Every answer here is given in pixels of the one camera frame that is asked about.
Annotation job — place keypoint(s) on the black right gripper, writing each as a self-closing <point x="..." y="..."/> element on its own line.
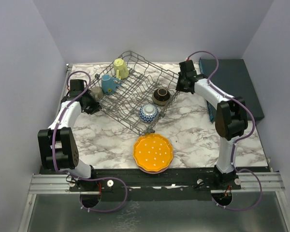
<point x="178" y="87"/>

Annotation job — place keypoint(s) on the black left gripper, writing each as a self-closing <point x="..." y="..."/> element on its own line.
<point x="95" y="106"/>

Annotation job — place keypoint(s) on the small grey cup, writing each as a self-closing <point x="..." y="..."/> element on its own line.
<point x="97" y="93"/>

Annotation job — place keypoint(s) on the blue floral mug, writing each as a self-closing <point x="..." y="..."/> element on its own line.
<point x="109" y="84"/>

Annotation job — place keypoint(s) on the brown patterned bowl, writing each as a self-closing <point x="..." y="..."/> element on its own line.
<point x="161" y="96"/>

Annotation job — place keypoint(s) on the pale yellow mug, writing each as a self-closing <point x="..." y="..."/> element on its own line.
<point x="120" y="68"/>

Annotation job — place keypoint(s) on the grey wire dish rack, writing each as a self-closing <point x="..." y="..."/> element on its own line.
<point x="136" y="90"/>

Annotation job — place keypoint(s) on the red patterned glass bowl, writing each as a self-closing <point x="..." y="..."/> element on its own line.
<point x="148" y="112"/>

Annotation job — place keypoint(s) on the orange polka dot plate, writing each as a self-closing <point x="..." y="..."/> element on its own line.
<point x="153" y="152"/>

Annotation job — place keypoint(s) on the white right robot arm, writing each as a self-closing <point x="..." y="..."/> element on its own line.
<point x="231" y="116"/>

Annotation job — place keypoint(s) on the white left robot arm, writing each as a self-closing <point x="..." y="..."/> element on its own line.
<point x="57" y="145"/>

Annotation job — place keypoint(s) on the pink plate under stack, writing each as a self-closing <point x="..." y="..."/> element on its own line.
<point x="153" y="172"/>

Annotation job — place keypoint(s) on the blue network switch box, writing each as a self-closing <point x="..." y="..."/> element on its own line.
<point x="233" y="78"/>

